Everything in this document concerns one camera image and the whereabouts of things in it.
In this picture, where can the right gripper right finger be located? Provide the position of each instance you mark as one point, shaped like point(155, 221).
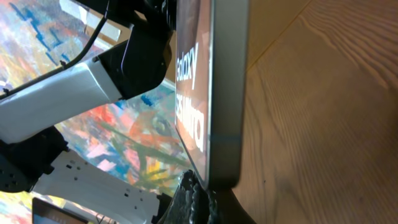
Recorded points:
point(230, 210)

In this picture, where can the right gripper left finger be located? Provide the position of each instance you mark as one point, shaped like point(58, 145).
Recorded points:
point(191, 204)

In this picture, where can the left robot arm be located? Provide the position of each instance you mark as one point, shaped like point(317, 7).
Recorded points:
point(34, 154)

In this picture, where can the dark monitor screen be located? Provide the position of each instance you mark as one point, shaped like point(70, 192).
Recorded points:
point(47, 213)

